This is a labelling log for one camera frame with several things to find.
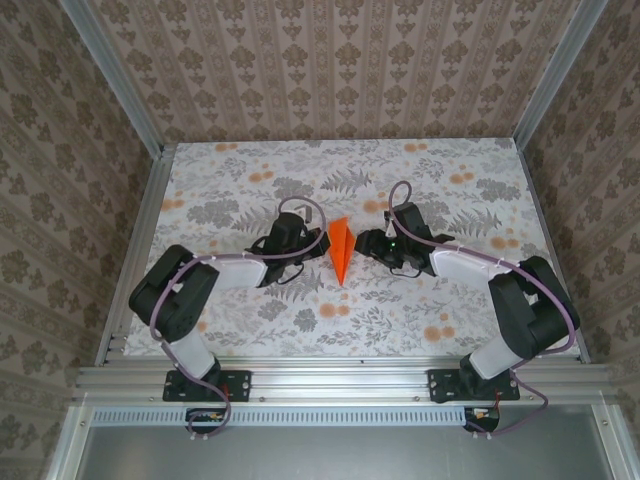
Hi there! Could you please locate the grey sheet metal panel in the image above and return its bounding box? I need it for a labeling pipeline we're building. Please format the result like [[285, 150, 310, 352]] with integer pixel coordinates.
[[44, 404, 640, 480]]

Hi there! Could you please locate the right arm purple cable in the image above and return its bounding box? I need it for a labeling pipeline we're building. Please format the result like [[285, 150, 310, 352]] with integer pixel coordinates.
[[388, 180, 577, 442]]

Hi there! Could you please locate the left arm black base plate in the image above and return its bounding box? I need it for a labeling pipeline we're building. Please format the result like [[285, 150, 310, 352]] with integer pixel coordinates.
[[163, 368, 253, 403]]

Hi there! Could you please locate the aluminium frame post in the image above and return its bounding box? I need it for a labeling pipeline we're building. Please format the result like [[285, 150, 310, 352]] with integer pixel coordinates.
[[59, 0, 167, 157], [513, 0, 609, 147]]

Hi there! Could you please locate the aluminium table side rail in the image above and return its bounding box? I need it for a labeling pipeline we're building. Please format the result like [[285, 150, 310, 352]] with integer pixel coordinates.
[[94, 143, 177, 369]]

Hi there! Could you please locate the right gripper thin black cable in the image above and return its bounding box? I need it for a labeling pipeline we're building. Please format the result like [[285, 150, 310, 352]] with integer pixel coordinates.
[[389, 262, 426, 279]]

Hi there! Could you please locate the black connector board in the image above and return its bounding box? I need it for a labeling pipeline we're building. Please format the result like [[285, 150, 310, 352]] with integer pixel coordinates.
[[462, 407, 502, 435], [185, 407, 232, 435]]

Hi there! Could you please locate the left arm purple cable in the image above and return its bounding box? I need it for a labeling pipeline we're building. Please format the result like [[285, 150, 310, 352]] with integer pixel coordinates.
[[148, 197, 326, 444]]

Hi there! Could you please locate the orange paper sheet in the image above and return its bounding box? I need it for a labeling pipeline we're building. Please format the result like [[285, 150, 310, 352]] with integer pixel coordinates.
[[328, 217, 357, 287]]

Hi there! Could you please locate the aluminium frame cross rail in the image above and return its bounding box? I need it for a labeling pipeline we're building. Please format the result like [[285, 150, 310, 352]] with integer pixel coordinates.
[[72, 363, 619, 404]]

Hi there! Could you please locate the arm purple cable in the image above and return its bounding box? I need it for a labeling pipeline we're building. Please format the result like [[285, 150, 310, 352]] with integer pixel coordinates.
[[148, 197, 326, 444], [388, 180, 577, 442]]

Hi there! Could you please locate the floral patterned table cover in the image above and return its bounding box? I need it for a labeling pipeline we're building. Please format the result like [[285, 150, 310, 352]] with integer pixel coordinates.
[[122, 139, 585, 360]]

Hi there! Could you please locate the gripper thin black cable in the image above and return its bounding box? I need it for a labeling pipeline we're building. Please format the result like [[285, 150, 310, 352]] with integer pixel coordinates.
[[269, 262, 306, 286], [389, 262, 426, 279]]

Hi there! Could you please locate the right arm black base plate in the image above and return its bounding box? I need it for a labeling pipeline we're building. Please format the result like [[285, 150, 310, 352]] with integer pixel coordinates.
[[427, 368, 521, 404]]

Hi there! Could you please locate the grey slotted cable duct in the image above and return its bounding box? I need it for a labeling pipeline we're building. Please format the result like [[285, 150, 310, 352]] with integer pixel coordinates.
[[92, 405, 501, 427]]

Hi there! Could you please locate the left gripper thin black cable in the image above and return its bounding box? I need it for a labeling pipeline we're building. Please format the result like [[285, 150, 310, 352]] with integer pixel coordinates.
[[269, 262, 306, 286]]

